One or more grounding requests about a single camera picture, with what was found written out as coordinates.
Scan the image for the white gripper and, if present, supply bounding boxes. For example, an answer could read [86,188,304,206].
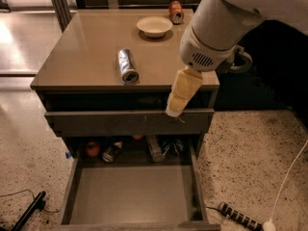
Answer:
[166,25,252,117]

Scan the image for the silver blue redbull can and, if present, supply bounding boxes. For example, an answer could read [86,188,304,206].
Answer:
[117,48,139,84]

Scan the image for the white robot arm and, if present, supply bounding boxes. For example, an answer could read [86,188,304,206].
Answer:
[166,0,308,117]

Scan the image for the orange soda can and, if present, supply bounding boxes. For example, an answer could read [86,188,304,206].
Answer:
[168,1,184,24]

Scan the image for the grey drawer cabinet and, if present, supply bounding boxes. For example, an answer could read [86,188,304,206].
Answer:
[31,10,219,154]

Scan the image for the grey upper drawer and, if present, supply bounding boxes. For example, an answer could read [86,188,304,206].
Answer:
[45,109,214,137]

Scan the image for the dark can in drawer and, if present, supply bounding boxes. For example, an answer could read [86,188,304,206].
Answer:
[102,141,123,163]

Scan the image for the grey open lower drawer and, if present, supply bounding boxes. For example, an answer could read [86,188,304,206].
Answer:
[56,143,221,231]

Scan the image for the white paper bowl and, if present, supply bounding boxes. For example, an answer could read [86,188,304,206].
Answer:
[137,16,172,39]

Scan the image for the small orange fruit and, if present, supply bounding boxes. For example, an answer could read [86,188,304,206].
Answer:
[132,135,143,141]

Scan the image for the red apple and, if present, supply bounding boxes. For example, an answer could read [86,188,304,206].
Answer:
[85,141,101,158]

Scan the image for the black power strip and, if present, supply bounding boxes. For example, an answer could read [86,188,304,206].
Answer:
[218,202,263,231]

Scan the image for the blue tape piece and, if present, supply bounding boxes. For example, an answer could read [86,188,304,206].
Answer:
[65,151,72,159]

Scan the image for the black bar tool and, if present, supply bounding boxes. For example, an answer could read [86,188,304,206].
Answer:
[11,191,46,231]

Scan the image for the white cable with plug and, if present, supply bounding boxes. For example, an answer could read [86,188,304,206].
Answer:
[262,139,308,231]

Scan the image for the thin black cable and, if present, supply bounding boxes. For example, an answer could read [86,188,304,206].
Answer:
[0,189,62,215]

